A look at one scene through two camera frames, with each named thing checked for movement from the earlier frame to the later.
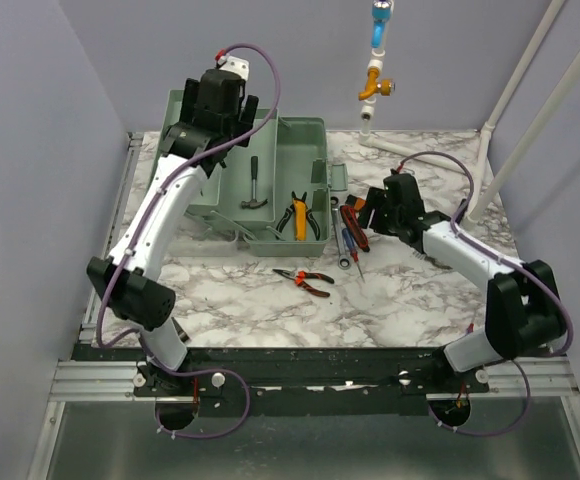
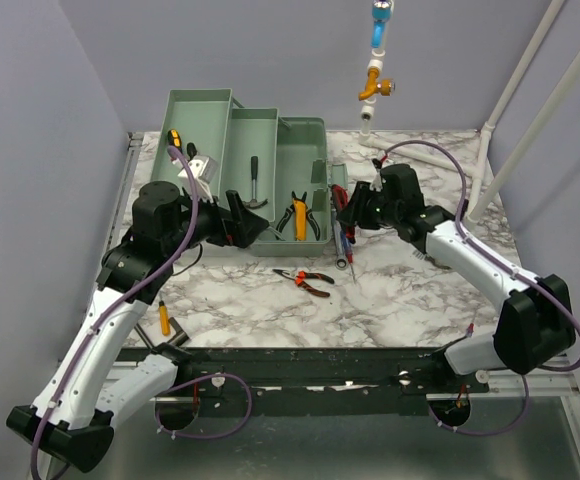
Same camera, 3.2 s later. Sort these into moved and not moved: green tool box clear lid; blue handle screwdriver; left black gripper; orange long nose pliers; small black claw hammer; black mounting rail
Moved: blue handle screwdriver; left black gripper
Not moved: black mounting rail; orange long nose pliers; green tool box clear lid; small black claw hammer
